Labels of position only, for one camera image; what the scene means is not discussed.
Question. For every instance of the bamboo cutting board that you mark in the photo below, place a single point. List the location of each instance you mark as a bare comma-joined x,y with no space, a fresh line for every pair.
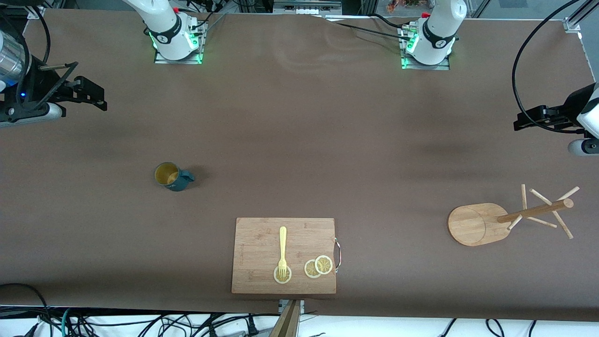
262,243

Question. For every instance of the yellow plastic fork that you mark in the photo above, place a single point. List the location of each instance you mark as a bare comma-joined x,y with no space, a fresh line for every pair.
282,243

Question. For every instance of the lemon slice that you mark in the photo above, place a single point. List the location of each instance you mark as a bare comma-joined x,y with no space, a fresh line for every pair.
310,269
277,279
324,264

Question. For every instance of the wooden camera post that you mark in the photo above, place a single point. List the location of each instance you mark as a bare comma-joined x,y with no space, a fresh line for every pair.
286,323

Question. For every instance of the teal mug yellow inside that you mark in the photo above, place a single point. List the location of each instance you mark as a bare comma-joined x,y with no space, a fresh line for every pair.
171,177

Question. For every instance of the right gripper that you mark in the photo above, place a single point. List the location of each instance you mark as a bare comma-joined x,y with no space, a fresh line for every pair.
41,91

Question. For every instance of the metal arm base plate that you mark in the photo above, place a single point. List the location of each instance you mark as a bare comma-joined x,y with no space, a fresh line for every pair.
199,51
444,66

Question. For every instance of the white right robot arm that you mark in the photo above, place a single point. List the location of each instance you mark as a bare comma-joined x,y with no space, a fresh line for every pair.
164,28

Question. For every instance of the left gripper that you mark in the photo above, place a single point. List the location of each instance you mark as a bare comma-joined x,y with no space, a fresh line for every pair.
567,109

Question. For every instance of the wooden mug rack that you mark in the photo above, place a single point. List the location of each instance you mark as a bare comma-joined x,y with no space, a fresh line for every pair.
477,224

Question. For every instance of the aluminium frame corner bracket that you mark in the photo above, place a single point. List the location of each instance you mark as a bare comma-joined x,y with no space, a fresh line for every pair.
576,21
36,11

